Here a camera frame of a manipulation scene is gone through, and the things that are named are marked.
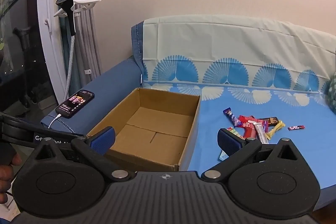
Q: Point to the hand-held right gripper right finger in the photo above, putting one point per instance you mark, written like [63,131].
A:
[228,142]

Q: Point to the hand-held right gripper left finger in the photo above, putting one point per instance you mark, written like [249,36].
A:
[102,138]

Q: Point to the green-labelled snack packet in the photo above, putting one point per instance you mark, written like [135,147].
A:
[233,131]

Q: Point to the silver stick snack packet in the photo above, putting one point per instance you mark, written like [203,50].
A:
[260,133]

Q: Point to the yellow snack packet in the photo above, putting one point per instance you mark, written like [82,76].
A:
[278,127]

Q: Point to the brown cardboard box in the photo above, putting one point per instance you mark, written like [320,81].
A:
[157,132]

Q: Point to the person's left hand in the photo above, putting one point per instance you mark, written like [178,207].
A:
[6,179]

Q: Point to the red snack packet white logo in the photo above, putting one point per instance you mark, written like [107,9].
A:
[248,127]

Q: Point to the purple candy bar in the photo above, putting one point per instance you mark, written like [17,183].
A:
[231,116]

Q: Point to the black smartphone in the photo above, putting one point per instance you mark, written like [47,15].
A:
[74,103]

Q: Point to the dark chocolate bar packet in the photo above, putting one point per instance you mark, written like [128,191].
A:
[271,121]

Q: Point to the blue sofa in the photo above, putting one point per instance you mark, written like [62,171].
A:
[110,82]

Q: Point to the white curtain clip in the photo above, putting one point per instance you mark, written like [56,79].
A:
[87,71]

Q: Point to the small dark candy packet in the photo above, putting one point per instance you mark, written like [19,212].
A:
[296,127]

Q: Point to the dark glass door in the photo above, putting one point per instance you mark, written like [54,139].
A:
[23,56]

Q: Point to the grey pleated curtain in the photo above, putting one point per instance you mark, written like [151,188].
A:
[86,37]

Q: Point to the fan-printed blue sofa cover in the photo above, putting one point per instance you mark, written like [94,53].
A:
[236,37]

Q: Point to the green patterned pillow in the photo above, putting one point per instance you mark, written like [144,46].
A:
[331,98]

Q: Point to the black garment steamer head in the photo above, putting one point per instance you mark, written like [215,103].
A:
[68,8]

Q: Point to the white plastic hanger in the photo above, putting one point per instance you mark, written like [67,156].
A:
[86,2]

